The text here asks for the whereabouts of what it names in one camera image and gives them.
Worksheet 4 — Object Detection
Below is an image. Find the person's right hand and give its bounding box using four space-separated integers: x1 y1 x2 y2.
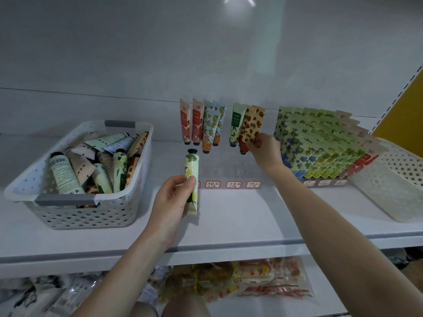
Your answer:
248 132 286 174

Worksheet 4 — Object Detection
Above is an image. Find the person's left hand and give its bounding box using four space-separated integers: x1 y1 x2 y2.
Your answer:
144 175 198 247

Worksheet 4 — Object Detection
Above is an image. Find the orange sunflower hand cream tube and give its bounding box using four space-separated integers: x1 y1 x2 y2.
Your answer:
246 107 267 146

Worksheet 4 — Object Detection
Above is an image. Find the row of hand cream tubes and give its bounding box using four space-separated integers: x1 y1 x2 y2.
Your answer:
179 97 390 181

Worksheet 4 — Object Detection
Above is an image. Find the white perforated plastic basket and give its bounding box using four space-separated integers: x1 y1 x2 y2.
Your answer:
4 120 154 230
350 138 423 223

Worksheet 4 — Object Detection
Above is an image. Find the pile of pale hand cream tubes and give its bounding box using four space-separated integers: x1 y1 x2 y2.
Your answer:
49 130 149 195

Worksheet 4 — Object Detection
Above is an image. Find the white metal shelf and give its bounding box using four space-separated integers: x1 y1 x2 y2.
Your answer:
0 0 423 317

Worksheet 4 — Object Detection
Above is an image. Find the person's right forearm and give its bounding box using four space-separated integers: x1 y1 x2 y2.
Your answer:
271 165 423 317

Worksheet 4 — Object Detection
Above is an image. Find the person's left forearm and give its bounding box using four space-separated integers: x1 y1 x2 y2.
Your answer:
73 233 176 317

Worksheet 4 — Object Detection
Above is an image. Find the person's right leg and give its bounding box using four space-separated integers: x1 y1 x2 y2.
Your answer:
162 294 212 317

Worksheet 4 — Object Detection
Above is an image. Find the person's leg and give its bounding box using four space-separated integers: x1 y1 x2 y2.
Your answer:
129 302 163 317
162 294 212 317

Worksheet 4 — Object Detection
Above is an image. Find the person's left leg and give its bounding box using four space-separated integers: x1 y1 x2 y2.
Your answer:
129 302 163 317

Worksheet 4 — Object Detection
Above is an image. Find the pile of snack packets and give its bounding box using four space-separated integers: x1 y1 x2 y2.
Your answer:
0 256 315 317

